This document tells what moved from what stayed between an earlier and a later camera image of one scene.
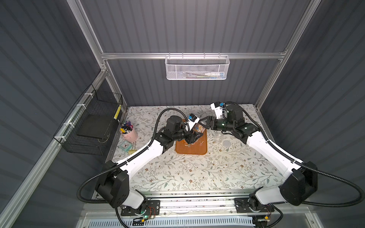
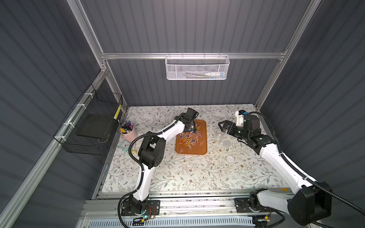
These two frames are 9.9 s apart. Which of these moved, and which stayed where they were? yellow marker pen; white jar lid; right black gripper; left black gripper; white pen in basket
Moved: left black gripper; right black gripper
Stayed: white jar lid; yellow marker pen; white pen in basket
